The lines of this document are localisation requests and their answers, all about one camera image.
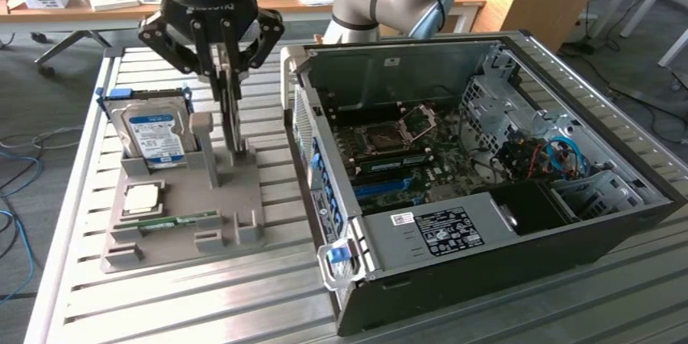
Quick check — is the low-profile Nvidia graphics card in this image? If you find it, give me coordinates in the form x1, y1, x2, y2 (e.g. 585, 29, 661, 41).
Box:
207, 43, 250, 158

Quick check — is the grey castor leg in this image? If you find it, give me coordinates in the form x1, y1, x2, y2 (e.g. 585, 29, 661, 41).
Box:
33, 29, 114, 77

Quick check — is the hard disk with blue caddy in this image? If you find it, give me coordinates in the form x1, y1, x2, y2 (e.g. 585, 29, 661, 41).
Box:
95, 86, 199, 170

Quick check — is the CPU socket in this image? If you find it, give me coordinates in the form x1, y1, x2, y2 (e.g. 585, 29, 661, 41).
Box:
363, 122, 410, 152

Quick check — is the metal socket cover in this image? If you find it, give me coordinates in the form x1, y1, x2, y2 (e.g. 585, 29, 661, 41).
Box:
395, 104, 437, 143

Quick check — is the grey plastic parts rack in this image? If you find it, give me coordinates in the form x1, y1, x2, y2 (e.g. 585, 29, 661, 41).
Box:
99, 112, 269, 275

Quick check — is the silver CPU chip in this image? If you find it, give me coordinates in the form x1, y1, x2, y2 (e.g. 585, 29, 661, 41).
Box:
122, 184, 163, 216

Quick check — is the blue expansion slot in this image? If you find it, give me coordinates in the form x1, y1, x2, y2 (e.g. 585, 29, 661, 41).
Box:
353, 177, 417, 201

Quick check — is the green motherboard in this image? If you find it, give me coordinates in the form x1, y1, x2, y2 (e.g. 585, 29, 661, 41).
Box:
327, 106, 507, 216

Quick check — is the silver perforated drive cage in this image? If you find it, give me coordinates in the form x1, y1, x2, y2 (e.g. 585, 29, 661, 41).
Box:
459, 48, 587, 151

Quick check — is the blue case release latch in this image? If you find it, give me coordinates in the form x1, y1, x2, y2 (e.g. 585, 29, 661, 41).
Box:
326, 247, 351, 267

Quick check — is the silver power supply unit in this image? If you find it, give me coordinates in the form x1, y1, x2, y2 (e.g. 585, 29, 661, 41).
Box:
358, 192, 521, 273

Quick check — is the open black PC case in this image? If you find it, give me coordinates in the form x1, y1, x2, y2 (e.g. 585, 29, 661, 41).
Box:
279, 29, 688, 337

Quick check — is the silver disk bay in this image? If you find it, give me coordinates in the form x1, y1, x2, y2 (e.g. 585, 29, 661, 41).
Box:
547, 170, 647, 220

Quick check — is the grey floor cable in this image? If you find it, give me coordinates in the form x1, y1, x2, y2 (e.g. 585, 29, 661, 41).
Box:
0, 125, 86, 152

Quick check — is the blue floor cable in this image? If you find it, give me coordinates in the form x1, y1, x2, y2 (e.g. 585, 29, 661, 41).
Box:
0, 150, 43, 305

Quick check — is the red disk wire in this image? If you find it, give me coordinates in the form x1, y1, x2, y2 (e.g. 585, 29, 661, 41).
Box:
525, 140, 546, 178

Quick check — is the blue disk wire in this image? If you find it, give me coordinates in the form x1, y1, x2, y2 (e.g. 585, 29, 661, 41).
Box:
546, 136, 591, 180

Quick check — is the white table frame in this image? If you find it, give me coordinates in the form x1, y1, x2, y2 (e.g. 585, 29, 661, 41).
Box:
589, 0, 688, 69

